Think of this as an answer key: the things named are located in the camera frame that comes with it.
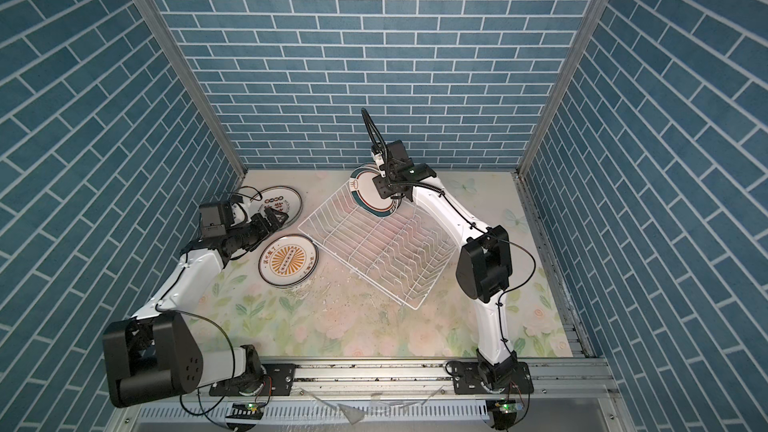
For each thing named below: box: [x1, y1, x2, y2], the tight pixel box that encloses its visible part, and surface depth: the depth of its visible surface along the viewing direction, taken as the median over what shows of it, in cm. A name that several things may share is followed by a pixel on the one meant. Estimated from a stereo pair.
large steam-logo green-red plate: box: [349, 164, 401, 217], surface depth 106 cm
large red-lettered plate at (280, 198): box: [250, 186, 303, 228], surface depth 110 cm
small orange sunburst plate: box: [258, 234, 319, 286], surface depth 93 cm
